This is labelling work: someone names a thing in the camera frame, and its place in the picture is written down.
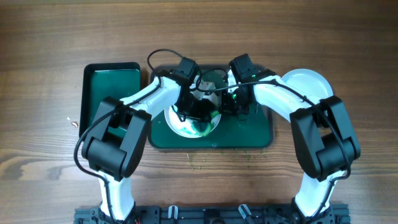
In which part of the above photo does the white plate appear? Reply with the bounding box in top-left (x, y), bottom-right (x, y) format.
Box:
top-left (282, 68), bottom-right (333, 98)
top-left (164, 79), bottom-right (222, 139)

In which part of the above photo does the green yellow sponge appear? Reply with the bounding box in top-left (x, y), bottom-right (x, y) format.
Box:
top-left (192, 111), bottom-right (221, 136)

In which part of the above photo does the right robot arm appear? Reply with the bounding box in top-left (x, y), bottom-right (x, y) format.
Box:
top-left (228, 54), bottom-right (361, 223)

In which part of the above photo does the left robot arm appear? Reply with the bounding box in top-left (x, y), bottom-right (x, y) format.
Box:
top-left (75, 57), bottom-right (215, 223)

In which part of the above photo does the large dark green tray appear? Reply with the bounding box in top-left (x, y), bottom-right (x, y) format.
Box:
top-left (148, 91), bottom-right (274, 151)

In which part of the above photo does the small black green tray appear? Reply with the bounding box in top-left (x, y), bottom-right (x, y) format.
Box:
top-left (79, 62), bottom-right (141, 134)

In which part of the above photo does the left black cable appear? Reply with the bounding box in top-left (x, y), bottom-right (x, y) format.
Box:
top-left (73, 48), bottom-right (184, 223)

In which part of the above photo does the black cable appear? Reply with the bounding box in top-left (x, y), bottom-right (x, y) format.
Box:
top-left (73, 48), bottom-right (184, 223)
top-left (195, 68), bottom-right (352, 218)

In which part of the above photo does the right black cable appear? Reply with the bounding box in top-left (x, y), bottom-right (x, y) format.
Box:
top-left (195, 68), bottom-right (352, 218)

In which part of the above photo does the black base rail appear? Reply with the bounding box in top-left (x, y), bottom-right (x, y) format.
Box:
top-left (73, 204), bottom-right (351, 224)

